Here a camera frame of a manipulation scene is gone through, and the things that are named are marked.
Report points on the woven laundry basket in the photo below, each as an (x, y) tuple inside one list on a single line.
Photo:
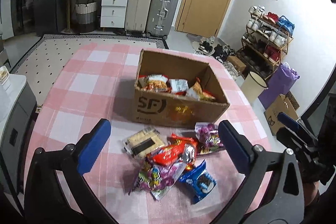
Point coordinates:
[(86, 16)]

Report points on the red orange snack pack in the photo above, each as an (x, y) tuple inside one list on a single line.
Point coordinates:
[(180, 149)]

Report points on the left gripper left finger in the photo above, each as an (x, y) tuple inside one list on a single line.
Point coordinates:
[(56, 190)]

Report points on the silver suitcase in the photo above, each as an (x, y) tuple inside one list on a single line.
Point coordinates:
[(160, 18)]

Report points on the purple paper bag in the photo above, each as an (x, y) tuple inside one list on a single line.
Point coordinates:
[(280, 83)]

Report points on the brown cardboard SF box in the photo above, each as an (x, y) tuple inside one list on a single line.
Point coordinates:
[(177, 110)]

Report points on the orange snack bag in box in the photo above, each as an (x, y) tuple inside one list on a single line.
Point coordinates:
[(198, 93)]

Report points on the beige suitcase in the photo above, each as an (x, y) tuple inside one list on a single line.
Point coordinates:
[(136, 16)]

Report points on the dotted floor rug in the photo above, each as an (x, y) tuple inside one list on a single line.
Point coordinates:
[(44, 61)]

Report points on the small cardboard box on floor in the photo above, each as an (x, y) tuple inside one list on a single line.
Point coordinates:
[(237, 63)]

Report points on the cream trash bin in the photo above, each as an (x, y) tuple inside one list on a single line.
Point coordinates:
[(253, 86)]

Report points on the cracker biscuit pack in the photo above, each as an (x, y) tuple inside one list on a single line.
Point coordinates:
[(143, 142)]

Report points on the shoe rack with shoes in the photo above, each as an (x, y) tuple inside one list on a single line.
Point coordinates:
[(265, 42)]

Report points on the purple candy bag left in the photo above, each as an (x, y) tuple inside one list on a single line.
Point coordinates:
[(157, 179)]

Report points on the grey side cabinet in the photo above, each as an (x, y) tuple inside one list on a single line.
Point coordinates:
[(14, 128)]

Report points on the purple grape candy bag right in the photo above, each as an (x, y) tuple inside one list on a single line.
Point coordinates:
[(208, 138)]

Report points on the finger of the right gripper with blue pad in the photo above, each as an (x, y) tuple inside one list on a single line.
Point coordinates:
[(295, 126)]

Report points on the white red snack bag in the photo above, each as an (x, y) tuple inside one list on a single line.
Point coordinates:
[(154, 83)]

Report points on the white red noodle snack pack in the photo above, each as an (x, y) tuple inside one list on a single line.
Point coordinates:
[(178, 85)]

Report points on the blue Oreo snack pack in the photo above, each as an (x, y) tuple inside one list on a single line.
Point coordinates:
[(199, 181)]

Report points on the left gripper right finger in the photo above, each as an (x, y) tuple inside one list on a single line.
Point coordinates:
[(271, 191)]

